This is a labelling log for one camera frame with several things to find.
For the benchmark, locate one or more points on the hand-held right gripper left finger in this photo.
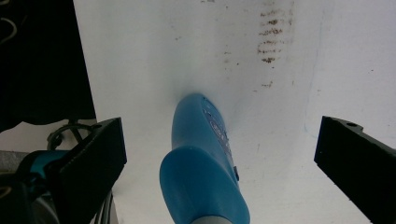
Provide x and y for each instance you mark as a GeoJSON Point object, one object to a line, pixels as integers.
{"type": "Point", "coordinates": [93, 168]}

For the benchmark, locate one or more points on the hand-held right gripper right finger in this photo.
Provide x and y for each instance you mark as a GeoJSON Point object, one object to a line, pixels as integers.
{"type": "Point", "coordinates": [358, 161]}

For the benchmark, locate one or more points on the blue plastic handheld device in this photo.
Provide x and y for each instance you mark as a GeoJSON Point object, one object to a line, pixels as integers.
{"type": "Point", "coordinates": [199, 174]}

